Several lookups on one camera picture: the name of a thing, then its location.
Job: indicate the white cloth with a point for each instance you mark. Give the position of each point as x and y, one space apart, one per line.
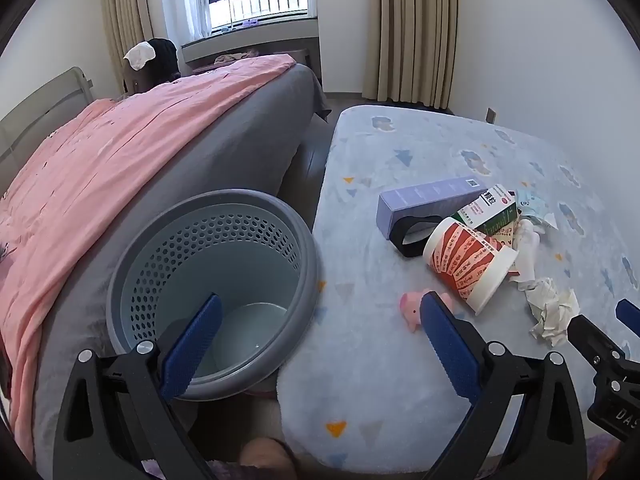
140 55

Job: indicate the red and white paper cup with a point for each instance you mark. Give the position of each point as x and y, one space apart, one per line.
465 260

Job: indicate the pale blue printed table cover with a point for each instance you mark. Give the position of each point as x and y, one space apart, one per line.
400 160

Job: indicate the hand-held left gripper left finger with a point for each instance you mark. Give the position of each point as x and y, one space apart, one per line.
192 345

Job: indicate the grey bed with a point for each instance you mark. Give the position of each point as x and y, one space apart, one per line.
235 135

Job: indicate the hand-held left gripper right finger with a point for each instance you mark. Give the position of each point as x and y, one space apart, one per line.
450 345

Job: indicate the bay window ledge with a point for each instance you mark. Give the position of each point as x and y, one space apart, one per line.
260 40

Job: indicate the grey headboard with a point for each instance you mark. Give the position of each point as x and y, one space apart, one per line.
40 105

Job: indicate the green and white box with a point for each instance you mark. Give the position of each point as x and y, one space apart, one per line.
487 207

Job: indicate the beige curtain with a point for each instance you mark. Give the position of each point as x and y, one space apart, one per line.
415 30
127 5

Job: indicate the knotted white tissue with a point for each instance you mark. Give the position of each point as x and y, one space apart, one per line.
525 255

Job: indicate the wall outlet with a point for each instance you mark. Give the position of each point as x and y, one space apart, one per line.
491 115

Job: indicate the pink blanket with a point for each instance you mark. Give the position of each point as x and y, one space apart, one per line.
100 170

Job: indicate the black chair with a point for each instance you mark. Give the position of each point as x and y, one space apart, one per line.
160 65

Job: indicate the person's leg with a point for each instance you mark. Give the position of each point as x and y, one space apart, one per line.
267 457

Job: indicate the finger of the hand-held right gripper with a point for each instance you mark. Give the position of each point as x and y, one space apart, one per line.
629 314
592 335

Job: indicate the pink pig toy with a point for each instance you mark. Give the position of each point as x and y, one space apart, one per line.
411 307

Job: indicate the grey perforated trash basket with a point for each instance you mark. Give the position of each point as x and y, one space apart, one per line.
225 240

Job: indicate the pale blue packet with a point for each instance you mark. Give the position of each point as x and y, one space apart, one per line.
532 207

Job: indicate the crumpled white tissue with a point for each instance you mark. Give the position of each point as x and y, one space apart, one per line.
550 310

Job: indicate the purple box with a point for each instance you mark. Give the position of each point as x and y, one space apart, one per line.
425 197

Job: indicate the beige red snack wrapper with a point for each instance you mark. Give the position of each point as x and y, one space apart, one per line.
502 234

